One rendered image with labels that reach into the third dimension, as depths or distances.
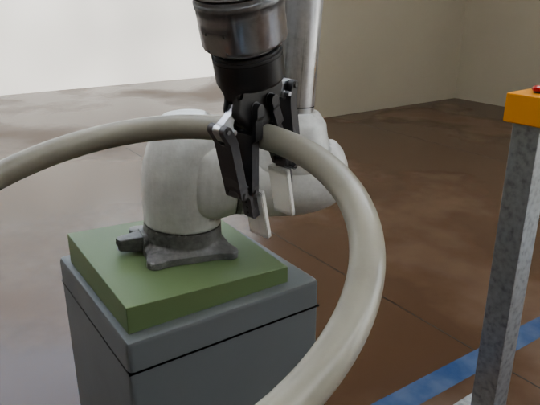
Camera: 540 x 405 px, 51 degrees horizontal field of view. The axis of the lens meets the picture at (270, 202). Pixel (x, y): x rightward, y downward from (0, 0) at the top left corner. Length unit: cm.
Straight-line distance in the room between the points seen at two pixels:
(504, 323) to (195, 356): 110
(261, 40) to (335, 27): 587
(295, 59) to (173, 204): 34
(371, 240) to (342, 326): 9
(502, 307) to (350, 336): 149
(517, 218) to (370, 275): 133
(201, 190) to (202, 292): 18
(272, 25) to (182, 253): 62
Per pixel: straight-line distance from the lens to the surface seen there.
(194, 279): 106
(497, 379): 200
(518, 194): 174
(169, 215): 107
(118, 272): 108
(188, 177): 104
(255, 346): 112
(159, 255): 110
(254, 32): 56
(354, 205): 51
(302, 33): 105
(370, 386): 219
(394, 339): 245
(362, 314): 42
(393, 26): 703
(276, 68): 60
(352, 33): 660
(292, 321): 115
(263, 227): 70
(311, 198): 109
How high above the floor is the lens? 134
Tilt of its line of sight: 20 degrees down
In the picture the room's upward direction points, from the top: straight up
